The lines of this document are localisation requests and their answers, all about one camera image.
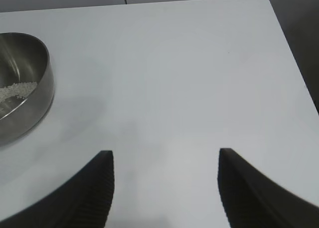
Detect stainless steel mixing bowl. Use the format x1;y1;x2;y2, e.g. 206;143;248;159
0;32;55;147

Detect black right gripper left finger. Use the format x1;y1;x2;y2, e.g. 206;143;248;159
0;150;116;228

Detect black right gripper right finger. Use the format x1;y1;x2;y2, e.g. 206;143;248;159
217;148;319;228

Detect white rice grains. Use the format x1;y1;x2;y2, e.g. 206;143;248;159
0;81;39;102

